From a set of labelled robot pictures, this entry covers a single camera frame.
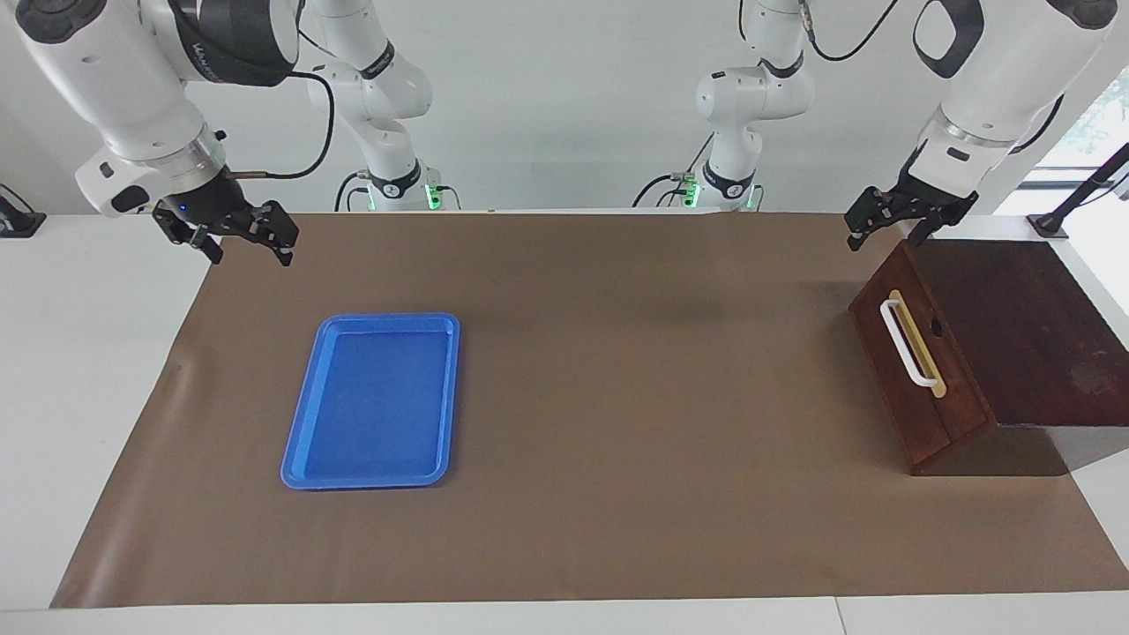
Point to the brown table mat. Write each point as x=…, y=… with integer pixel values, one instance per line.
x=617, y=441

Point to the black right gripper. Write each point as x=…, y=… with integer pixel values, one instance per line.
x=212, y=207

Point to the black camera stand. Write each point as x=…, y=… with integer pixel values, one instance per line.
x=1050, y=222

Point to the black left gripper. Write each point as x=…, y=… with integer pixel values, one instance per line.
x=935, y=198

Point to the dark wooden cabinet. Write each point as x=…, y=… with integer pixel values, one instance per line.
x=1032, y=335

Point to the bright window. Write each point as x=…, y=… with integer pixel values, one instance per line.
x=1094, y=123

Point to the black table clamp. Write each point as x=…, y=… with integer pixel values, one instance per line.
x=18, y=225

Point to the blue plastic tray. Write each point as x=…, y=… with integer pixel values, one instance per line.
x=370, y=406

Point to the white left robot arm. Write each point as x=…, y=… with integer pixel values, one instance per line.
x=997, y=70

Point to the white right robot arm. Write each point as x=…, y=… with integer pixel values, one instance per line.
x=132, y=88

